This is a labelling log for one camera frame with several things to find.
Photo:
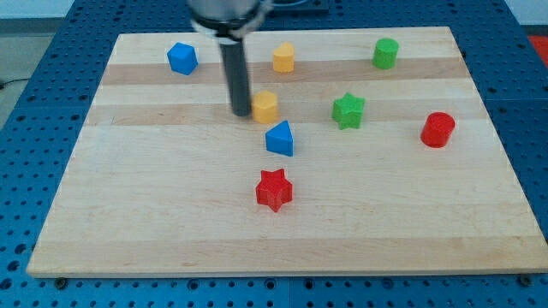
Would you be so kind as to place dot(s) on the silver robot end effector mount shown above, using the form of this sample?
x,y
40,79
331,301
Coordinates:
x,y
228,20

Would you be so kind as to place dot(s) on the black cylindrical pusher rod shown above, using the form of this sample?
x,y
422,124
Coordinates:
x,y
236,74

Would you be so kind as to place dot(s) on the red star block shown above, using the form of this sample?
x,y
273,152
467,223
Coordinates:
x,y
274,189

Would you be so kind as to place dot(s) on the blue triangle block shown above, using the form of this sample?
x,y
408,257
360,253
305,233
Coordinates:
x,y
279,139

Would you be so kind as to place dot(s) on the green star block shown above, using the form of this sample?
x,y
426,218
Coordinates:
x,y
347,111

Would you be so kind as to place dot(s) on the blue cube block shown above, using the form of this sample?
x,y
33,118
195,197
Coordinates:
x,y
182,58

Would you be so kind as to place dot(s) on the yellow hexagon block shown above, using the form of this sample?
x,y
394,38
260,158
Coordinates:
x,y
265,107

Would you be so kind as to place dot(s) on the green cylinder block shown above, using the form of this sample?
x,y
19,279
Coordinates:
x,y
385,53

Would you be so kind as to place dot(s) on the wooden board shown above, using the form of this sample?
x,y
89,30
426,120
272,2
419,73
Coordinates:
x,y
161,180

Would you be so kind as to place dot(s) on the red cylinder block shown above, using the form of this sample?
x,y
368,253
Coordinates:
x,y
437,129

